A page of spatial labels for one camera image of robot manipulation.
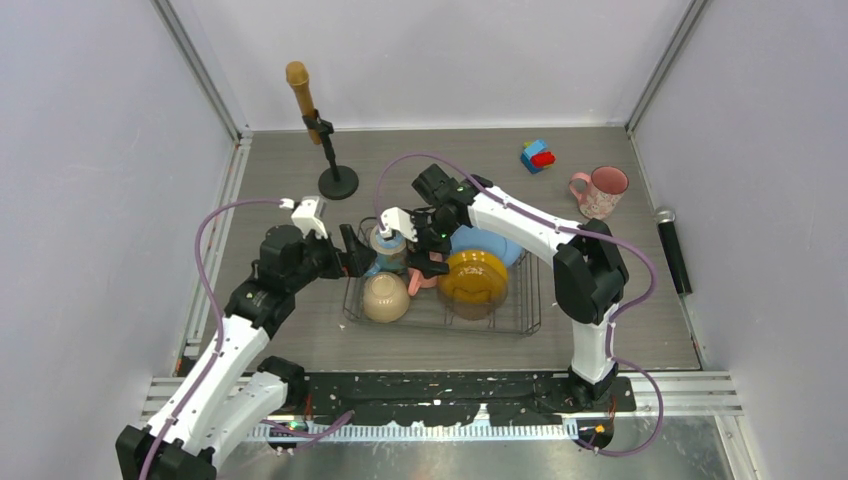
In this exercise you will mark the yellow plate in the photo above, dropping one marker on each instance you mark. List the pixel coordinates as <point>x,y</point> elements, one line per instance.
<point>474,277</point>

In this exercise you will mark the black wire dish rack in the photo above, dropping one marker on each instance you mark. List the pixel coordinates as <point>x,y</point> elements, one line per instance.
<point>520,314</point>

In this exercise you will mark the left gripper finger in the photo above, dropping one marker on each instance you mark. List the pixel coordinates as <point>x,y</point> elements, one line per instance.
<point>351,243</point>
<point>358,263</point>

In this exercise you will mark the pink patterned mug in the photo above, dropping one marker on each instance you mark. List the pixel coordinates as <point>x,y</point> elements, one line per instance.
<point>598,192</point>

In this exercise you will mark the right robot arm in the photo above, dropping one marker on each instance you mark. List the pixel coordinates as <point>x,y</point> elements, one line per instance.
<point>589,273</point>

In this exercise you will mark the black microphone stand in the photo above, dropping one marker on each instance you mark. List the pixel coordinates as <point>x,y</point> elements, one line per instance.
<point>336,182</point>

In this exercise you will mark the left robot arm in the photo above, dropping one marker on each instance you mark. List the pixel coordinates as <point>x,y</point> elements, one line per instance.
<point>208,416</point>

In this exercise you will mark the light blue plate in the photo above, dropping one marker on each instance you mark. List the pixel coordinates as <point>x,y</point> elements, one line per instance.
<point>474,238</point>

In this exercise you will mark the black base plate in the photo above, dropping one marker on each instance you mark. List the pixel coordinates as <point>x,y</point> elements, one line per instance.
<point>510,398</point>

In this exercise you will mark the beige floral bowl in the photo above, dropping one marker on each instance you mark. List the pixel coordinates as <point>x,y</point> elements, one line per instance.
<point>385,298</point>

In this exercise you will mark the blue glazed mug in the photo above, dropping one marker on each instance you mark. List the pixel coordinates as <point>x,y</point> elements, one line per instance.
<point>391,253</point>

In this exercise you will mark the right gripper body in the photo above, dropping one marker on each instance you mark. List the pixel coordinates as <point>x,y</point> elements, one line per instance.
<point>435,231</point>

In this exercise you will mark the plain pink mug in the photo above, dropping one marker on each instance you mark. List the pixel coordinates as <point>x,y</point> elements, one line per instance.
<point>418,282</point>

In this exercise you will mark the brown microphone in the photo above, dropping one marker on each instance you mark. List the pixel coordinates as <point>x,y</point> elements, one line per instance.
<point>297,77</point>

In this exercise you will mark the black handheld microphone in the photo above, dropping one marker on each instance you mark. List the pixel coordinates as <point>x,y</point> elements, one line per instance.
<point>666,227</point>

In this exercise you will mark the colourful toy block stack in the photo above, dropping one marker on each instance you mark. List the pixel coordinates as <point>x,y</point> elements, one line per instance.
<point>535,156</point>

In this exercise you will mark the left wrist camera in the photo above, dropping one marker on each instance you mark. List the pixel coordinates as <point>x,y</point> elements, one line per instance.
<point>307,216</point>

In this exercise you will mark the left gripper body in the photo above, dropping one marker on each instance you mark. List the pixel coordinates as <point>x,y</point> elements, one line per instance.
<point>320,260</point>

